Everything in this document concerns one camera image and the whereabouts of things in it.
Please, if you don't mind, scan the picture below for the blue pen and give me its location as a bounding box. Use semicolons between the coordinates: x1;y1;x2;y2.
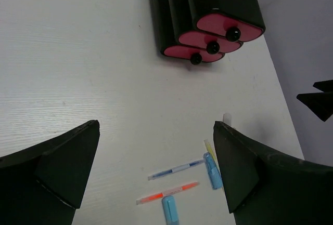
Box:
148;159;204;181

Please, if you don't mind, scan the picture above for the orange highlighter pen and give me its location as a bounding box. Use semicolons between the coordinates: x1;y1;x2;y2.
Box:
136;181;200;205

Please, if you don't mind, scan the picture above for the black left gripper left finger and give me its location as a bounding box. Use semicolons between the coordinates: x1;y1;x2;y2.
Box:
1;120;100;224

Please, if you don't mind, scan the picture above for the light blue correction tape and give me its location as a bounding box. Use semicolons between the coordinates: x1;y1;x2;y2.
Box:
203;152;223;190

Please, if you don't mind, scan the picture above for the pink top drawer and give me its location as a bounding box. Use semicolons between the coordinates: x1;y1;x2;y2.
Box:
196;14;263;42

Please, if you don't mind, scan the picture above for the pink drawer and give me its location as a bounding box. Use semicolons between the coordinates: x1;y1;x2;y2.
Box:
162;45;225;65
196;14;263;42
178;31;243;55

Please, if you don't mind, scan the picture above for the light blue utility knife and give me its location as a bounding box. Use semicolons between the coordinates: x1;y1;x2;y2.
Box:
162;195;180;225

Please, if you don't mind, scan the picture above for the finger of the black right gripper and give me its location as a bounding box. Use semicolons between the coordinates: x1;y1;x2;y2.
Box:
297;92;333;122
313;80;333;92

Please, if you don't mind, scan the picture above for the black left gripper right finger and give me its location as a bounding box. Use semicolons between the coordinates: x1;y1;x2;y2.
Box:
213;121;332;224

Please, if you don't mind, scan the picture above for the black drawer cabinet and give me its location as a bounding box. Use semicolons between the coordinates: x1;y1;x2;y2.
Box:
151;0;266;55

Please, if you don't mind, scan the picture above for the pink bottom drawer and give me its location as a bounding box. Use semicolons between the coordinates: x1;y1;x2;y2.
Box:
162;45;225;65

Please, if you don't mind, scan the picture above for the yellow highlighter pen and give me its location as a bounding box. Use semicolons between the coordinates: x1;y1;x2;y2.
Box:
204;139;217;163

